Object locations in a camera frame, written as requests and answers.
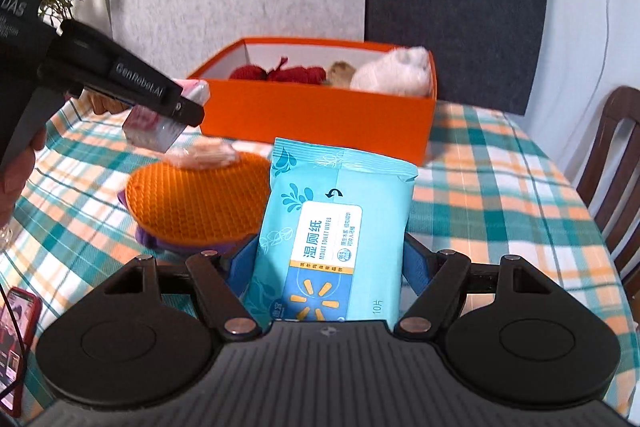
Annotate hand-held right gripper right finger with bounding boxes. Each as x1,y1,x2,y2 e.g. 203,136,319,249
394,232,548,339

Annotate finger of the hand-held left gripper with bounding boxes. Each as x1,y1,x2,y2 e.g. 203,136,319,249
37,19,207,128
67,85,135,114

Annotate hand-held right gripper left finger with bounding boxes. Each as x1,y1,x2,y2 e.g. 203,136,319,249
102,237,263,340

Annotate pink and white packet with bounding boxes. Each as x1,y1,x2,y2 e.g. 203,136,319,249
122,78,211,156

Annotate blue wet wipes packet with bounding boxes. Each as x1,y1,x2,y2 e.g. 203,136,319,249
240,137,420,323

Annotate orange cardboard box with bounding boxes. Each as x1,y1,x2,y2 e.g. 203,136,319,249
186,37,439,168

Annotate red plush toy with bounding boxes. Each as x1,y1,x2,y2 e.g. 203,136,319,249
229,55,327,84

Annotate person's left hand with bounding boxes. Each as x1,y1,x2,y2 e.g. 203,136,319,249
0,127,47,229

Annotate orange silicone mat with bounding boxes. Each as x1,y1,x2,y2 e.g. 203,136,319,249
125,151,274,244

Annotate purple silicone mat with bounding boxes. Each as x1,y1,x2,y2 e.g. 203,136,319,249
116,189,236,261

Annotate clear plastic wrapped packet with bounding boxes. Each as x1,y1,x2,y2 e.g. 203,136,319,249
167,138,239,170

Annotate plaid tablecloth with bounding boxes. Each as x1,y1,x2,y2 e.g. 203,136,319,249
0,99,637,410

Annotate white plush toy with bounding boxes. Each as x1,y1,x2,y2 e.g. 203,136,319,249
349,46,434,98

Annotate brown plush toy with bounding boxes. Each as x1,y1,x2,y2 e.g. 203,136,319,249
324,61,357,88

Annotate brown wooden chair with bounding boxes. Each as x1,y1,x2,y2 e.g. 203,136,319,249
575,86,640,294

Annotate red cased smartphone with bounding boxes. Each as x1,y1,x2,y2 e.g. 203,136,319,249
0,286,44,418

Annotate black cable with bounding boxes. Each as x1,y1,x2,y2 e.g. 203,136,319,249
0,287,29,403

